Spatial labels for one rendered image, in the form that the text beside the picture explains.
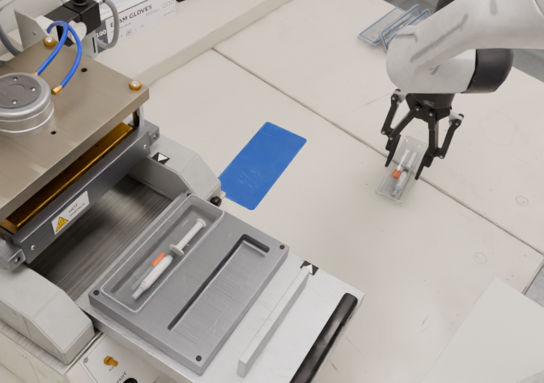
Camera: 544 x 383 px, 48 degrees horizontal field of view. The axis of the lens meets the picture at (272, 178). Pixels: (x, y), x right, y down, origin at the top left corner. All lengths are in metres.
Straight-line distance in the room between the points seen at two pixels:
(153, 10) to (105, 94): 0.66
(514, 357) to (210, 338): 0.54
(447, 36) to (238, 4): 0.83
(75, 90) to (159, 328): 0.32
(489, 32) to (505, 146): 0.67
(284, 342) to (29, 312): 0.30
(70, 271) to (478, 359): 0.64
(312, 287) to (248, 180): 0.44
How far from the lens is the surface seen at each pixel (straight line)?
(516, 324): 1.13
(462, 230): 1.24
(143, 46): 1.43
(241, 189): 1.19
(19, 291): 0.79
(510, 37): 0.79
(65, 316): 0.78
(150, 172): 0.92
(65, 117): 0.81
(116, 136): 0.85
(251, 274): 0.79
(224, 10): 1.56
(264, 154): 1.26
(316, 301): 0.81
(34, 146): 0.78
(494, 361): 1.08
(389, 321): 1.08
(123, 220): 0.92
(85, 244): 0.90
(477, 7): 0.80
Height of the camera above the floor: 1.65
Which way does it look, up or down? 48 degrees down
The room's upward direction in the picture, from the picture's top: 9 degrees clockwise
